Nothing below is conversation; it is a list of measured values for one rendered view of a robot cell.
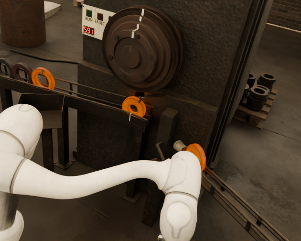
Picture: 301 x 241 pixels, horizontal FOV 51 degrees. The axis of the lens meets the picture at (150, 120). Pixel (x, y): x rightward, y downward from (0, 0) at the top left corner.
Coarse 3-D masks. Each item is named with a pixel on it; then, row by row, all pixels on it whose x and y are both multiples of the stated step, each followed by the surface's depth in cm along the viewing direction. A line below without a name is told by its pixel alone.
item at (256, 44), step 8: (272, 0) 235; (264, 16) 221; (264, 24) 245; (256, 40) 230; (256, 48) 257; (248, 64) 244; (248, 72) 274; (240, 88) 257; (240, 96) 288; (232, 112) 275
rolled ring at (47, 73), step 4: (36, 68) 216; (40, 68) 215; (44, 68) 216; (32, 72) 219; (36, 72) 217; (40, 72) 216; (44, 72) 214; (48, 72) 215; (32, 76) 220; (36, 76) 221; (48, 76) 214; (52, 76) 216; (32, 80) 222; (36, 80) 222; (48, 80) 216; (52, 80) 216; (36, 84) 223; (40, 84) 224; (52, 84) 216; (52, 88) 219
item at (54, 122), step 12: (24, 96) 196; (36, 96) 197; (48, 96) 199; (60, 96) 200; (36, 108) 202; (48, 108) 203; (60, 108) 205; (48, 120) 195; (60, 120) 196; (48, 132) 199; (48, 144) 204; (48, 156) 210; (48, 168) 216
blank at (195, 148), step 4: (192, 144) 167; (196, 144) 166; (188, 148) 171; (192, 148) 167; (196, 148) 163; (200, 148) 163; (192, 152) 168; (196, 152) 164; (200, 152) 162; (196, 156) 164; (200, 156) 161; (204, 156) 162; (200, 160) 161; (204, 160) 162; (200, 164) 162; (204, 164) 162; (204, 168) 164
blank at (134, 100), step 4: (132, 96) 193; (124, 100) 193; (128, 100) 192; (132, 100) 191; (136, 100) 190; (124, 104) 195; (128, 104) 194; (132, 104) 192; (136, 104) 191; (140, 104) 190; (144, 104) 192; (124, 108) 196; (128, 108) 195; (140, 108) 191; (144, 108) 192; (132, 112) 197; (136, 112) 196; (140, 112) 193; (144, 112) 193; (140, 116) 194
